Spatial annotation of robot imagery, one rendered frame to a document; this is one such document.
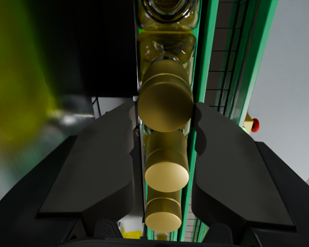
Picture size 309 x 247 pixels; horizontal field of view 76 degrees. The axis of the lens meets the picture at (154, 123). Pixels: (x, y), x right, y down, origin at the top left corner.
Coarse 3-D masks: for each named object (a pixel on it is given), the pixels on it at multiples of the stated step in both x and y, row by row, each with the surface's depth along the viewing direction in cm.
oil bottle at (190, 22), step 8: (136, 0) 15; (160, 0) 17; (168, 0) 17; (176, 0) 17; (200, 0) 15; (136, 8) 16; (168, 8) 17; (192, 8) 15; (200, 8) 16; (136, 16) 16; (144, 16) 16; (192, 16) 15; (136, 24) 18; (144, 24) 16; (152, 24) 16; (160, 24) 16; (176, 24) 16; (184, 24) 16; (192, 24) 16
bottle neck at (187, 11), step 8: (144, 0) 10; (152, 0) 11; (184, 0) 10; (192, 0) 10; (144, 8) 11; (152, 8) 11; (160, 8) 13; (176, 8) 12; (184, 8) 11; (152, 16) 11; (160, 16) 11; (168, 16) 11; (176, 16) 11; (184, 16) 11; (168, 24) 11
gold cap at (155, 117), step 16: (160, 64) 14; (176, 64) 14; (144, 80) 13; (160, 80) 11; (176, 80) 11; (144, 96) 11; (160, 96) 11; (176, 96) 11; (144, 112) 12; (160, 112) 12; (176, 112) 12; (192, 112) 12; (160, 128) 12; (176, 128) 12
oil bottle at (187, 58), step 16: (144, 32) 18; (160, 32) 18; (176, 32) 18; (192, 32) 19; (144, 48) 17; (160, 48) 17; (176, 48) 17; (192, 48) 17; (144, 64) 17; (192, 64) 18; (192, 80) 19
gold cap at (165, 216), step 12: (156, 192) 19; (168, 192) 19; (156, 204) 18; (168, 204) 18; (180, 204) 19; (156, 216) 17; (168, 216) 17; (180, 216) 18; (156, 228) 18; (168, 228) 18
